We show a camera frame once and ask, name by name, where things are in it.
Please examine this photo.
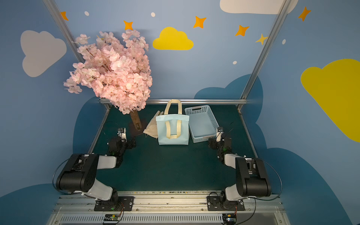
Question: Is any aluminium frame post left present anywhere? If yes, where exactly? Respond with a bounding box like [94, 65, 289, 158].
[43, 0, 84, 63]

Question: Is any aluminium rear crossbar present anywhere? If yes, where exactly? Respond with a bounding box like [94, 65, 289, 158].
[146, 98, 247, 105]

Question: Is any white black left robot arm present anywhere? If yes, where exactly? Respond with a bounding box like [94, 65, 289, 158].
[52, 136, 137, 204]

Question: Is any light blue insulated delivery bag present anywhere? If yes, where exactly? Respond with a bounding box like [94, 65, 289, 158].
[156, 99, 189, 145]

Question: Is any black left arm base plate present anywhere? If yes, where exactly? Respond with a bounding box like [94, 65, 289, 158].
[94, 196, 135, 212]

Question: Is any left green circuit board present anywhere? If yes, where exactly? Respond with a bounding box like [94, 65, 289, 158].
[103, 214, 121, 223]

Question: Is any right green circuit board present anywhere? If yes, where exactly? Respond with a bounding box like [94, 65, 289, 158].
[222, 214, 237, 225]

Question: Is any green circuit board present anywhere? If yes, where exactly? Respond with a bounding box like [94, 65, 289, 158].
[103, 214, 121, 223]
[222, 214, 237, 225]

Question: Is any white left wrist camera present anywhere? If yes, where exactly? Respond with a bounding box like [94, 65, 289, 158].
[118, 127, 127, 142]

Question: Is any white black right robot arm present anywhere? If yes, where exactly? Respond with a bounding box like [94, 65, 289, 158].
[208, 135, 272, 201]

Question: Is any light blue perforated basket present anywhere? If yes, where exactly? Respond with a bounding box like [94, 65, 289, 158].
[185, 105, 219, 143]

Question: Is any aluminium frame post right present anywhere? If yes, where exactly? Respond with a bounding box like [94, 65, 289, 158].
[237, 0, 292, 114]

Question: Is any aluminium frame post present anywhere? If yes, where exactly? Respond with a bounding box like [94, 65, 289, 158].
[43, 0, 84, 63]
[237, 0, 292, 114]

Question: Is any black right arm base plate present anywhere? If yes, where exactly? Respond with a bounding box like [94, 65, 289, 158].
[206, 196, 245, 211]

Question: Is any pink cherry blossom tree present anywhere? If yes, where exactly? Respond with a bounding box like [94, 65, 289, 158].
[63, 30, 152, 130]

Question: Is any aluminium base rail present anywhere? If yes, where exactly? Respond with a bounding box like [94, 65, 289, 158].
[47, 190, 290, 225]

